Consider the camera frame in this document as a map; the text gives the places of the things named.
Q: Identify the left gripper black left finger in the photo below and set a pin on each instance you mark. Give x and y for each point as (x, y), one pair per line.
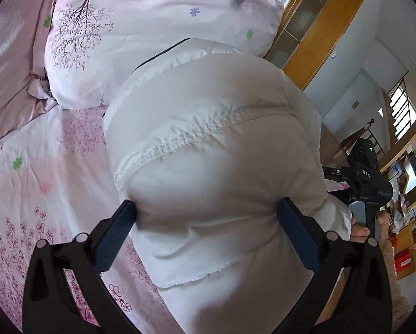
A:
(48, 304)

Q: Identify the wooden bookshelf with items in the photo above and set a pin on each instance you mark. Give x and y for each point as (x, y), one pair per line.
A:
(399, 167)

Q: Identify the pink floral upper pillow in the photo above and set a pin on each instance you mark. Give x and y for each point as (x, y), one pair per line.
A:
(24, 87)

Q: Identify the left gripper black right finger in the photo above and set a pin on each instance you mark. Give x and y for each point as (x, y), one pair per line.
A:
(350, 279)

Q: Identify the white puffer down jacket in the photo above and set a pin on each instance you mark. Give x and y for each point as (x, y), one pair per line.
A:
(206, 140)

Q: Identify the window with metal bars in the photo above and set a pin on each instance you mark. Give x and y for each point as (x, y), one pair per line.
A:
(402, 110)

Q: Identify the pink floral pillow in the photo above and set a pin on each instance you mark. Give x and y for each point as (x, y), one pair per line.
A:
(24, 87)
(94, 45)

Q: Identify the pink floral lower pillow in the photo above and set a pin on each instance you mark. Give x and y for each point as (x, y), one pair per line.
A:
(94, 45)

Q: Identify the wooden headboard shelf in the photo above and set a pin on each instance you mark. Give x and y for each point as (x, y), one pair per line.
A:
(308, 32)

